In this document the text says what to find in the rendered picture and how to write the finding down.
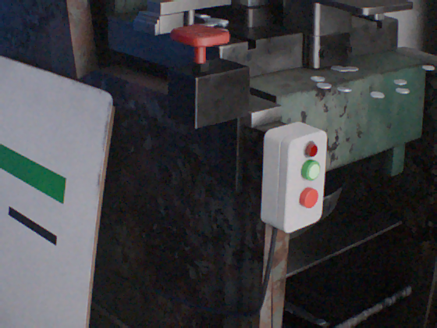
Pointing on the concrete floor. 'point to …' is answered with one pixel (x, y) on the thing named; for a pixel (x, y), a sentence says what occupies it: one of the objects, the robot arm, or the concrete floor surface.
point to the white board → (49, 194)
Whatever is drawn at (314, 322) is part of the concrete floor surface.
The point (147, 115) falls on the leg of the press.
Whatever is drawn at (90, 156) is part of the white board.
